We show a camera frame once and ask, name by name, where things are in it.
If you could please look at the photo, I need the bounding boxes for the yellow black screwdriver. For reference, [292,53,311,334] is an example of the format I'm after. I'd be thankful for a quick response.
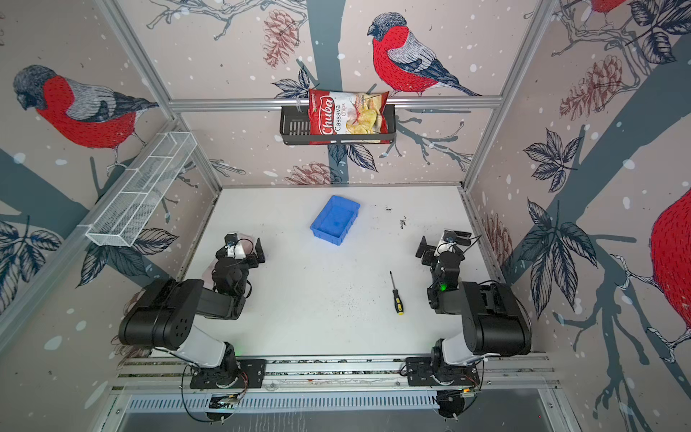
[389,271,404,315]

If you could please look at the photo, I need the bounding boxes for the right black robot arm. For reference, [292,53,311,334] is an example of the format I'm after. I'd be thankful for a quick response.
[416,230,532,374]

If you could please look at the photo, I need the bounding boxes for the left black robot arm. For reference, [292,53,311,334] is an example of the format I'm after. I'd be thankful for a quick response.
[118,233,266,378]

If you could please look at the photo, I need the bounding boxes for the blue plastic bin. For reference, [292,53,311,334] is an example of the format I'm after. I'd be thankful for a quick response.
[311,195,361,246]

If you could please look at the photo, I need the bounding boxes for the pink plastic case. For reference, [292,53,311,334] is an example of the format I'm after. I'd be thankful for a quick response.
[233,236,255,258]

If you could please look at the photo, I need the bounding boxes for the red cassava chips bag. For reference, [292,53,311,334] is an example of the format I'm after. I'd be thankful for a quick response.
[308,89,389,136]

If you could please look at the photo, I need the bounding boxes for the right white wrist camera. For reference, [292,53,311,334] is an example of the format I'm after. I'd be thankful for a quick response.
[435,235,458,257]

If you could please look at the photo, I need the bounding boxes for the white wire mesh shelf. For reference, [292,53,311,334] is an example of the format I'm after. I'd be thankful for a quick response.
[86,131,197,247]

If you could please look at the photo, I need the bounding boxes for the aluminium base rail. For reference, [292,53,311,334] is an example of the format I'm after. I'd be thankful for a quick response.
[108,354,561,392]

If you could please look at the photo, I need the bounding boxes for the black wall basket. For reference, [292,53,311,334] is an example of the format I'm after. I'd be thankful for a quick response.
[279,104,397,146]

